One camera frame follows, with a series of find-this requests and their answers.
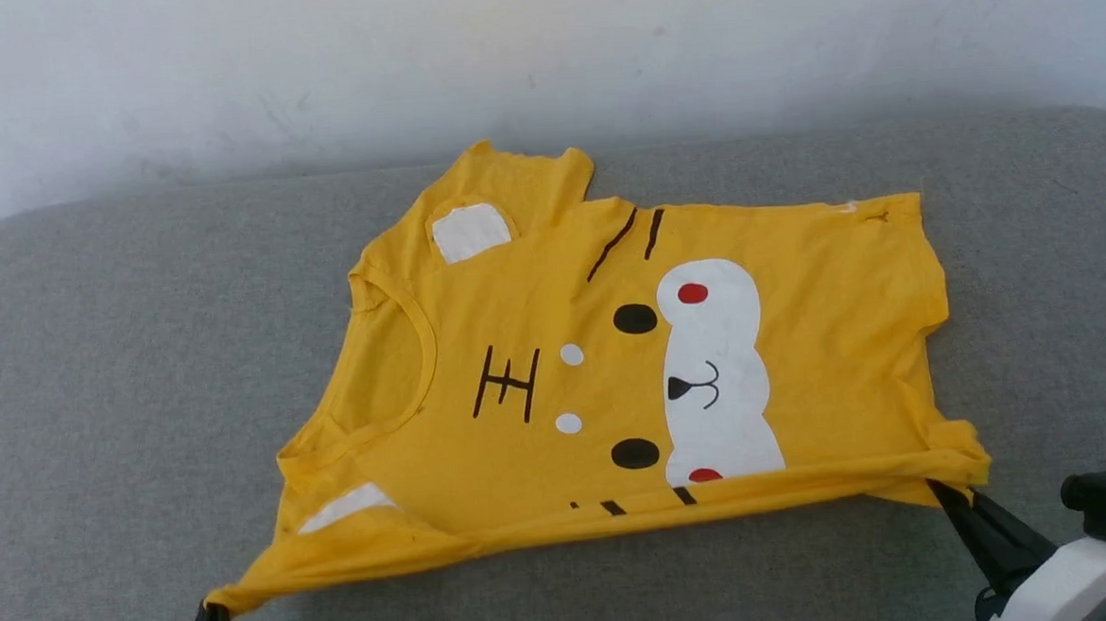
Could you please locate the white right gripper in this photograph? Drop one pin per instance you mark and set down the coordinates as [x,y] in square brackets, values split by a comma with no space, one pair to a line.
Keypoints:
[1069,586]

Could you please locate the yellow tiger face T-shirt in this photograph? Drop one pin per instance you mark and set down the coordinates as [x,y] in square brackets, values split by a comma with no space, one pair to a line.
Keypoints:
[534,302]

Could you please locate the grey fabric sofa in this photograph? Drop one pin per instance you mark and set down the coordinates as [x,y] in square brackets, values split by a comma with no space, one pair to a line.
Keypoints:
[95,420]

